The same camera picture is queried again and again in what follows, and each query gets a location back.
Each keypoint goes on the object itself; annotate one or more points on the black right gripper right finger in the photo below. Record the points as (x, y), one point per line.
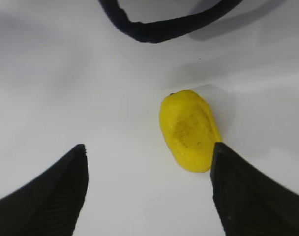
(248, 202)

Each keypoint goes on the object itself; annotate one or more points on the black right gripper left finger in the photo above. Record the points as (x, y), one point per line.
(50, 204)

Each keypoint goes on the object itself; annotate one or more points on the yellow lemon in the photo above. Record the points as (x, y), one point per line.
(189, 130)

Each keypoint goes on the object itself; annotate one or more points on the dark navy lunch bag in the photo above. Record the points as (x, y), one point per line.
(161, 31)

